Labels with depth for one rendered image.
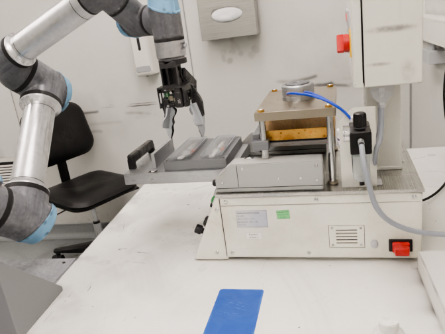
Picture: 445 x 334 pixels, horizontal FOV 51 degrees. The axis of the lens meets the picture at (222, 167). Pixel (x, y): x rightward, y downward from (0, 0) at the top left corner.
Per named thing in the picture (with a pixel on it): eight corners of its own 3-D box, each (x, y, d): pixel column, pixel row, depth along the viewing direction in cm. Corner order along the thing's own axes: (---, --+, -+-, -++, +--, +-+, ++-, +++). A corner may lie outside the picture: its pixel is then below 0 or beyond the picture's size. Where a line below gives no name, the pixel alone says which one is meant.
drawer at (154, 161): (250, 156, 134) (247, 129, 132) (235, 183, 114) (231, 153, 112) (155, 160, 142) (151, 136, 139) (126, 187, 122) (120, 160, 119)
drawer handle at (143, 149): (155, 152, 137) (153, 138, 136) (135, 169, 123) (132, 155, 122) (149, 152, 137) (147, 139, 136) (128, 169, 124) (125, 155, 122)
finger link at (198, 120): (197, 142, 118) (179, 109, 117) (203, 135, 124) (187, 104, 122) (207, 137, 117) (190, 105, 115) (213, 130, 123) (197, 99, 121)
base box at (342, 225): (402, 201, 135) (402, 144, 129) (424, 271, 100) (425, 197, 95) (224, 205, 148) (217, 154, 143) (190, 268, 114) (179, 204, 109)
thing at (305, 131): (336, 121, 124) (334, 85, 121) (335, 145, 104) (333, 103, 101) (272, 125, 129) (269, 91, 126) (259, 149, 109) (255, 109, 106)
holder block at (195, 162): (242, 144, 132) (241, 136, 132) (227, 167, 114) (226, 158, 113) (187, 148, 137) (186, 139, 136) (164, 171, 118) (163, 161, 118)
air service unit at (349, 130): (369, 167, 101) (367, 101, 96) (374, 193, 88) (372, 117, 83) (344, 168, 102) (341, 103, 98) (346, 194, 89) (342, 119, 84)
